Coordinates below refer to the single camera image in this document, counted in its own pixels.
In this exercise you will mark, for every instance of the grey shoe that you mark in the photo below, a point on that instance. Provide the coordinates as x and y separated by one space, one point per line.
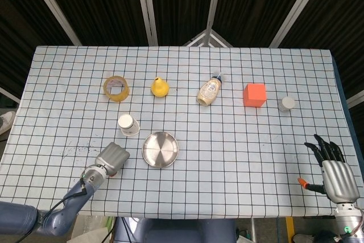
302 238

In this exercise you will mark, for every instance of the white triangular metal frame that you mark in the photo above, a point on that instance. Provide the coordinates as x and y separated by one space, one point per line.
209 36

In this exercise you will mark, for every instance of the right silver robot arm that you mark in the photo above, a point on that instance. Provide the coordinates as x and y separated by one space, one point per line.
348 220

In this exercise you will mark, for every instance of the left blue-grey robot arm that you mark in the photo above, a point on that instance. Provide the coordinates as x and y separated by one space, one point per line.
57 220

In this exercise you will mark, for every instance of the yellow floor bar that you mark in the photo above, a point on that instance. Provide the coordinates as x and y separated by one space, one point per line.
289 228

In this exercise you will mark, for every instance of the beige sauce bottle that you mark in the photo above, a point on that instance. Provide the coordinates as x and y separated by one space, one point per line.
208 90

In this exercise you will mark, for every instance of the round steel plate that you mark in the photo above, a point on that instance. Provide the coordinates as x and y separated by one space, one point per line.
160 149

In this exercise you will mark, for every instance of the small white jar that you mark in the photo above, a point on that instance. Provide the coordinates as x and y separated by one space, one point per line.
287 103

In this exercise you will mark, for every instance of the yellow pear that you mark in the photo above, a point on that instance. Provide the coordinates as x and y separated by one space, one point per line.
159 89

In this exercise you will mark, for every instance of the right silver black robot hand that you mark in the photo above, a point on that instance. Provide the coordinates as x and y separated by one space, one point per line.
339 180

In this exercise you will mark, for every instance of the blue-grey robot torso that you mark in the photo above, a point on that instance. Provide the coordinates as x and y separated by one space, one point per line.
185 231

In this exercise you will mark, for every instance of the white paper cup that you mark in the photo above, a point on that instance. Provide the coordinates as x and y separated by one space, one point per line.
128 125

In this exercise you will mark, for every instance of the orange cube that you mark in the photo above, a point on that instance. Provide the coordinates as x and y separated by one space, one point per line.
254 95

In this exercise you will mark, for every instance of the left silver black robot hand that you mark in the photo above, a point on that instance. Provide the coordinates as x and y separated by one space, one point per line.
113 157

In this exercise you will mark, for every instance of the white shoe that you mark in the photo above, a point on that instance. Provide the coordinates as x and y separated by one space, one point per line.
6 122

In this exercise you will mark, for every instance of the yellow packing tape roll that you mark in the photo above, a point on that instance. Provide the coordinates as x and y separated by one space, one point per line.
120 98

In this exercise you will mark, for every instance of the white metal beam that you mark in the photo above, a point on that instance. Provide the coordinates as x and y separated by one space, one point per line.
10 95
355 99

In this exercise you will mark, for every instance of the white black checkered tablecloth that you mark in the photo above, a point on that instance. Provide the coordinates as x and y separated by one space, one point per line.
227 154

